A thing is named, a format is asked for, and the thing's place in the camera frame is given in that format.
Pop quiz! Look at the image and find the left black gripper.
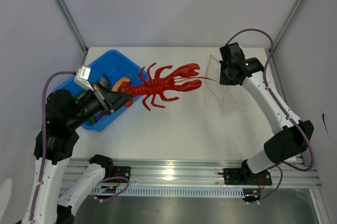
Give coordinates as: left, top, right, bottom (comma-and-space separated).
67, 80, 133, 128

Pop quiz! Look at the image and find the toy steak slice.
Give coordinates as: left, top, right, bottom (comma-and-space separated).
111, 77, 131, 91

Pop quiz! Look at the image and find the clear pink-dotted zip bag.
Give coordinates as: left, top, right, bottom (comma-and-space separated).
205, 52, 253, 113

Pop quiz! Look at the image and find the red toy lobster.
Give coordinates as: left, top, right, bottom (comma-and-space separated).
118, 63, 208, 110

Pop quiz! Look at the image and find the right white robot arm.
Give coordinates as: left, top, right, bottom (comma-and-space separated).
220, 43, 314, 185

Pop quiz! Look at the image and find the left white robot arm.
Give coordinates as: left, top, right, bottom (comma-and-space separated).
20, 73, 132, 223

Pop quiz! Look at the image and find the blue plastic bin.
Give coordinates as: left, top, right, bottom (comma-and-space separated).
46, 50, 142, 131

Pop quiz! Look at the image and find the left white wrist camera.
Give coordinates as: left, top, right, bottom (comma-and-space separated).
74, 65, 94, 91

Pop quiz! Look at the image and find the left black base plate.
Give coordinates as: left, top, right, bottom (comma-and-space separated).
113, 166, 131, 179

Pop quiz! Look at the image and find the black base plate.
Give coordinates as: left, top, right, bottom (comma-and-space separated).
113, 166, 131, 179
218, 168, 272, 186

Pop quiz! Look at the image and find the white slotted cable duct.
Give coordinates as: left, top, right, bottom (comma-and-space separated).
59, 186, 260, 198

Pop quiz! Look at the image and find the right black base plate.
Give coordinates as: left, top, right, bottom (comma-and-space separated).
218, 168, 272, 186

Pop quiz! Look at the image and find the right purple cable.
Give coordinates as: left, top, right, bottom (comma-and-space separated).
226, 28, 316, 203

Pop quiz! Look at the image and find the aluminium mounting rail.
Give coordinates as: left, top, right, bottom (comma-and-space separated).
34, 157, 323, 190

